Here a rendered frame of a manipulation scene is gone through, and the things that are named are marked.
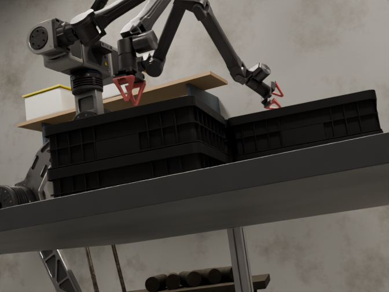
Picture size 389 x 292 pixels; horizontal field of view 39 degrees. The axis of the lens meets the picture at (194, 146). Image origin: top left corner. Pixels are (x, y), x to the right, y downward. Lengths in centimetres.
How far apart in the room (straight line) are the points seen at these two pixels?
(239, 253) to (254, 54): 292
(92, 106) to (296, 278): 287
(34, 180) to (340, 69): 296
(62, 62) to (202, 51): 309
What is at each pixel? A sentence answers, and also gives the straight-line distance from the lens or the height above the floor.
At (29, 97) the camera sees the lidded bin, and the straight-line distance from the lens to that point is 539.
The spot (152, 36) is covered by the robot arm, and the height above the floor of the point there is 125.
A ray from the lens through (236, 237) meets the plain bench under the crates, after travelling 239.
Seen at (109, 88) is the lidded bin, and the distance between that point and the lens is 482.
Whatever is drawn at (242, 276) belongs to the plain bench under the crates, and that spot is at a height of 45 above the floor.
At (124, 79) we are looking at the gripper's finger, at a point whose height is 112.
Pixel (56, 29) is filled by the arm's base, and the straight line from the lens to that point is 219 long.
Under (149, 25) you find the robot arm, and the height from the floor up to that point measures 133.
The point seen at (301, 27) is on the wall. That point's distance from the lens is 499.
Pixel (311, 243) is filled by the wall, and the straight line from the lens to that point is 472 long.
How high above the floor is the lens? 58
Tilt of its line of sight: 11 degrees up
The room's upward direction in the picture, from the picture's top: 8 degrees counter-clockwise
